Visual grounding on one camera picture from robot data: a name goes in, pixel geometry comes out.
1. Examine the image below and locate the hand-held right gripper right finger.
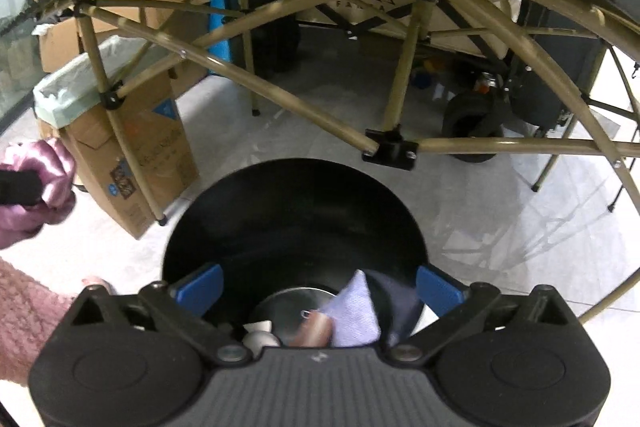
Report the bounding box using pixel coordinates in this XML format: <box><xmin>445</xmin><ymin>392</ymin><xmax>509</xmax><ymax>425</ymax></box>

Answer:
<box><xmin>387</xmin><ymin>263</ymin><xmax>571</xmax><ymax>368</ymax></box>

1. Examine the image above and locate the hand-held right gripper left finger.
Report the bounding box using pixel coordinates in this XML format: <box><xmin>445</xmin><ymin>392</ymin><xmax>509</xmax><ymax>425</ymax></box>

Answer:
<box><xmin>72</xmin><ymin>263</ymin><xmax>253</xmax><ymax>367</ymax></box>

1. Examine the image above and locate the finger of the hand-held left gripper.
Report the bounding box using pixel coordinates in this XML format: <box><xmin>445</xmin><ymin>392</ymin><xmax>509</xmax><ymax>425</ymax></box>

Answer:
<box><xmin>0</xmin><ymin>170</ymin><xmax>44</xmax><ymax>208</ymax></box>

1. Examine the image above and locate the pink satin pouch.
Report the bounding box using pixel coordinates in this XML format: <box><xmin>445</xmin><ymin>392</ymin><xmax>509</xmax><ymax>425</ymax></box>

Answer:
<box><xmin>0</xmin><ymin>138</ymin><xmax>77</xmax><ymax>250</ymax></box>

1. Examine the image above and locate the lavender drawstring pouch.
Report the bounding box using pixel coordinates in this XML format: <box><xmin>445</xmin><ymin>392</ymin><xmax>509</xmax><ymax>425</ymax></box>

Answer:
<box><xmin>320</xmin><ymin>269</ymin><xmax>385</xmax><ymax>349</ymax></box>

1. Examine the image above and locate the black round bin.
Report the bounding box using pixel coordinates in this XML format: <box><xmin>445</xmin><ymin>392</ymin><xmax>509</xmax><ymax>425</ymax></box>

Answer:
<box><xmin>161</xmin><ymin>157</ymin><xmax>431</xmax><ymax>353</ymax></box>

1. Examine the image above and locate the navy cloth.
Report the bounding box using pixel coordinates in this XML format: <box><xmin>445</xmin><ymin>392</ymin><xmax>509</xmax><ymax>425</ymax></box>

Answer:
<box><xmin>367</xmin><ymin>269</ymin><xmax>426</xmax><ymax>348</ymax></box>

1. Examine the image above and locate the white round object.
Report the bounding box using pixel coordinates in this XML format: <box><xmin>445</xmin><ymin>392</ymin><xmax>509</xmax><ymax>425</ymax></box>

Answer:
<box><xmin>242</xmin><ymin>319</ymin><xmax>281</xmax><ymax>353</ymax></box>

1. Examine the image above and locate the pale green bag liner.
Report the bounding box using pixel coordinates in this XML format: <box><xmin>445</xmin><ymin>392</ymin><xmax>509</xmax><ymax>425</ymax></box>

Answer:
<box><xmin>32</xmin><ymin>34</ymin><xmax>166</xmax><ymax>128</ymax></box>

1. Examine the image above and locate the small brown pouch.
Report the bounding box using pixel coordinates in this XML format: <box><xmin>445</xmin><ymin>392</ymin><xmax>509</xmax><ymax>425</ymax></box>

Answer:
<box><xmin>290</xmin><ymin>309</ymin><xmax>335</xmax><ymax>349</ymax></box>

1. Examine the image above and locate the cardboard box with blue triangle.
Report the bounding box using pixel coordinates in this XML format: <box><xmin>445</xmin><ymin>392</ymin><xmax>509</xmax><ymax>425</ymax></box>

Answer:
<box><xmin>32</xmin><ymin>34</ymin><xmax>198</xmax><ymax>240</ymax></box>

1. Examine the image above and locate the tan folding slatted table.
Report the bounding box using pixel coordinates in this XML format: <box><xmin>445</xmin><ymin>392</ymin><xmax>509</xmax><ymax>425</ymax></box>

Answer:
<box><xmin>30</xmin><ymin>0</ymin><xmax>640</xmax><ymax>323</ymax></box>

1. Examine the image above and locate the glass sliding door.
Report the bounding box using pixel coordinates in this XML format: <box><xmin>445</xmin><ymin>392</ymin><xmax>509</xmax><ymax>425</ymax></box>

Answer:
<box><xmin>0</xmin><ymin>0</ymin><xmax>43</xmax><ymax>128</ymax></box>

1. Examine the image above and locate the black wheeled case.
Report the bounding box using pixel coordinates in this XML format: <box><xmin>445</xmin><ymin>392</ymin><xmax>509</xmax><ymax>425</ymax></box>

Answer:
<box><xmin>515</xmin><ymin>2</ymin><xmax>608</xmax><ymax>128</ymax></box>

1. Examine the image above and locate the blue bag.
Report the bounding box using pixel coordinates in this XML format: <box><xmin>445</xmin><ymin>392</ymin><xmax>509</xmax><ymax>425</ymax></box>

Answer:
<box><xmin>207</xmin><ymin>0</ymin><xmax>241</xmax><ymax>68</ymax></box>

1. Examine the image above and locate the black bag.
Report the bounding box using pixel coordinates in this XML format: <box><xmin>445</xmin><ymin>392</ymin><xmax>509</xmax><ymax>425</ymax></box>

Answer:
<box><xmin>247</xmin><ymin>0</ymin><xmax>303</xmax><ymax>75</ymax></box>

